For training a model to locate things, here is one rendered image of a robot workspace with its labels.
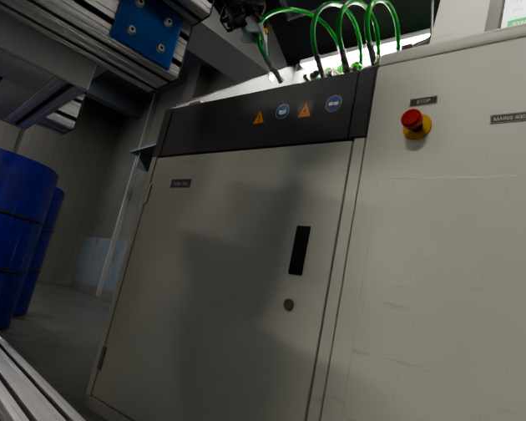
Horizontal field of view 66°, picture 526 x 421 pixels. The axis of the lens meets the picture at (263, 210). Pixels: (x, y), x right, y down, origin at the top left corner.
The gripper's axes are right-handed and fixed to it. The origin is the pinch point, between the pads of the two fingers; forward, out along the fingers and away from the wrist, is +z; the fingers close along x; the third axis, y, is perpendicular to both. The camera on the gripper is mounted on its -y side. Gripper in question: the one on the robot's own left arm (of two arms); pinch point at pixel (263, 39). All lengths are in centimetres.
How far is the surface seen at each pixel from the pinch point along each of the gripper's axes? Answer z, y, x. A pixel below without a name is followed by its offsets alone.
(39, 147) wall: -326, 7, -597
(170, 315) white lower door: 58, 67, -9
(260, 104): 26.4, 25.9, 14.2
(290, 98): 31.2, 22.9, 21.7
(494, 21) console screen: 42, -27, 42
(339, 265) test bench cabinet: 69, 43, 29
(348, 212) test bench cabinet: 61, 36, 31
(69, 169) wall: -283, -21, -626
